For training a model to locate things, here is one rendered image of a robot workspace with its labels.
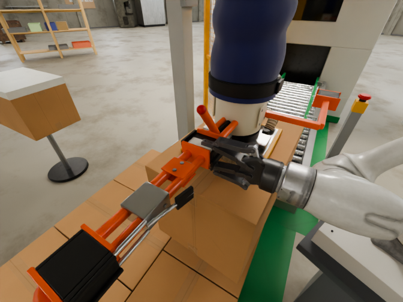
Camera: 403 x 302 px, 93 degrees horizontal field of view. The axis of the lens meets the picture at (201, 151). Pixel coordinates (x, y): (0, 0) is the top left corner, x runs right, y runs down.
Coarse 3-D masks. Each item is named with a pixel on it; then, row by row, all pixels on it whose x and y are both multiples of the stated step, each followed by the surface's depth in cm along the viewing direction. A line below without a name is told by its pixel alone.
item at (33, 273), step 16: (80, 240) 29; (96, 240) 29; (64, 256) 27; (80, 256) 27; (96, 256) 27; (32, 272) 26; (48, 272) 26; (64, 272) 26; (80, 272) 26; (48, 288) 24; (64, 288) 24
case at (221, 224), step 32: (288, 128) 85; (160, 160) 68; (288, 160) 72; (224, 192) 56; (256, 192) 56; (160, 224) 86; (192, 224) 68; (224, 224) 56; (256, 224) 48; (224, 256) 66
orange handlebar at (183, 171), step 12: (324, 108) 69; (288, 120) 64; (300, 120) 62; (312, 120) 62; (324, 120) 62; (228, 132) 57; (180, 156) 47; (168, 168) 43; (180, 168) 43; (192, 168) 43; (156, 180) 41; (180, 180) 41; (120, 216) 34; (108, 228) 32; (132, 228) 32; (120, 240) 30; (132, 240) 32; (120, 252) 30; (36, 288) 26; (36, 300) 24; (48, 300) 24
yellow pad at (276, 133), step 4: (260, 128) 80; (264, 128) 76; (276, 128) 82; (260, 132) 78; (264, 132) 74; (268, 132) 74; (272, 132) 78; (276, 132) 79; (280, 132) 79; (272, 136) 76; (276, 136) 77; (272, 140) 74; (276, 140) 75; (268, 144) 71; (272, 144) 72; (268, 148) 70; (272, 148) 71; (260, 152) 68; (264, 152) 68; (268, 152) 68; (264, 156) 66; (268, 156) 67
